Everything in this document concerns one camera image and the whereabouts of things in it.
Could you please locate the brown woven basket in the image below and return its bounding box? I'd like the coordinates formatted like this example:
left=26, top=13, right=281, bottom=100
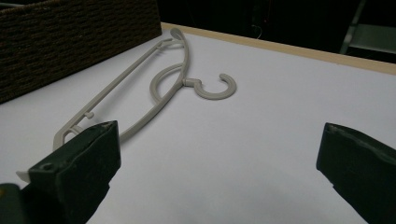
left=0, top=0, right=163, bottom=105

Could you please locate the grey metal stand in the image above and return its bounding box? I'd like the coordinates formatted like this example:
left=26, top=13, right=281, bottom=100
left=338, top=0, right=396, bottom=56

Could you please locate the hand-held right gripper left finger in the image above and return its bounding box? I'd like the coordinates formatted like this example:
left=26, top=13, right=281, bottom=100
left=27, top=120, right=121, bottom=224

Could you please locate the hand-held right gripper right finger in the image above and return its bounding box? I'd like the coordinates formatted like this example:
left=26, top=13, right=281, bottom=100
left=316, top=122, right=396, bottom=224

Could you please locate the grey plastic clothes hanger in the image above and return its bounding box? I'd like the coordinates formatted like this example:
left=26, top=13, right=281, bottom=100
left=15, top=27, right=238, bottom=185

